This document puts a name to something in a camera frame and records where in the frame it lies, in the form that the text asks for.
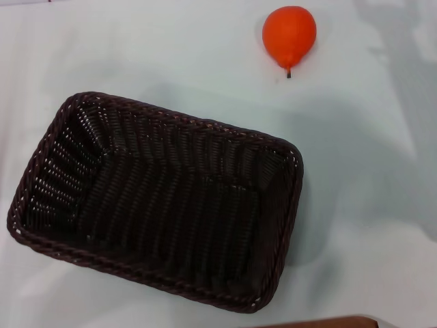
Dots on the dark brown woven basket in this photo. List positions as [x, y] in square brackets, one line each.
[170, 205]

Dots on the brown wooden edge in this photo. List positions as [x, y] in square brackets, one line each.
[324, 323]

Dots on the orange plastic pear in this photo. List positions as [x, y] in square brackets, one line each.
[288, 34]

